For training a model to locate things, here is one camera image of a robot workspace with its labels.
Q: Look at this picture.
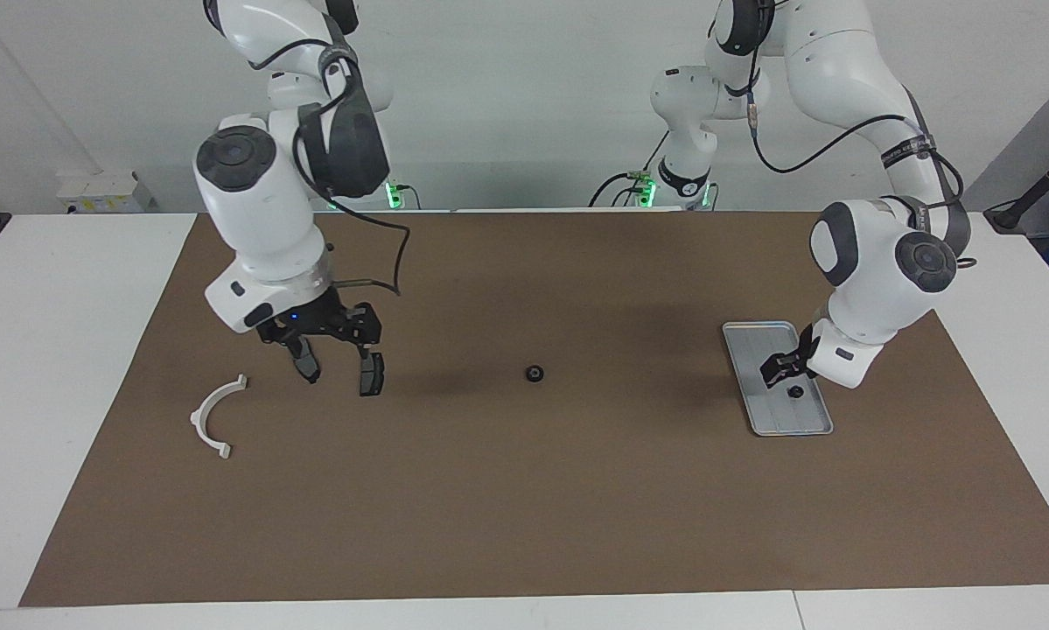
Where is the black base cable bundle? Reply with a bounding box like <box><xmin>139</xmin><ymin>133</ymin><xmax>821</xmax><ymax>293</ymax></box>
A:
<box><xmin>588</xmin><ymin>131</ymin><xmax>675</xmax><ymax>208</ymax></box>

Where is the white wall box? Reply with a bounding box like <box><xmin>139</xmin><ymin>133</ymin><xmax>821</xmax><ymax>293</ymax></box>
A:
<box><xmin>56</xmin><ymin>171</ymin><xmax>153</xmax><ymax>215</ymax></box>

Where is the white semicircular bracket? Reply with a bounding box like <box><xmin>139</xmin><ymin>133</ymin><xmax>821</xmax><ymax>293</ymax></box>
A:
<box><xmin>190</xmin><ymin>374</ymin><xmax>249</xmax><ymax>460</ymax></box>

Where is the brown table mat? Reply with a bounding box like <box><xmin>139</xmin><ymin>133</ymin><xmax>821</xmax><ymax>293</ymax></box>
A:
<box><xmin>18</xmin><ymin>210</ymin><xmax>1049</xmax><ymax>608</ymax></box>

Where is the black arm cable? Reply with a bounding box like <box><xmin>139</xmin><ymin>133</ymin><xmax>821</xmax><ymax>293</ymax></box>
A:
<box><xmin>745</xmin><ymin>48</ymin><xmax>967</xmax><ymax>215</ymax></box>
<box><xmin>248</xmin><ymin>35</ymin><xmax>411</xmax><ymax>298</ymax></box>

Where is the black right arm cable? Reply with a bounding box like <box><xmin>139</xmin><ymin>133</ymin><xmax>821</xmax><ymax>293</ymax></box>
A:
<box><xmin>248</xmin><ymin>35</ymin><xmax>411</xmax><ymax>298</ymax></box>

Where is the silver metal tray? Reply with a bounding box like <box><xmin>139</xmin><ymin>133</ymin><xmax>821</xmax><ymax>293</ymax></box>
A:
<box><xmin>721</xmin><ymin>320</ymin><xmax>835</xmax><ymax>438</ymax></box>

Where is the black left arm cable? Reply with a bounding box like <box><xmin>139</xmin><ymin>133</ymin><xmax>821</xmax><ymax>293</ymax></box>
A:
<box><xmin>745</xmin><ymin>48</ymin><xmax>967</xmax><ymax>215</ymax></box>

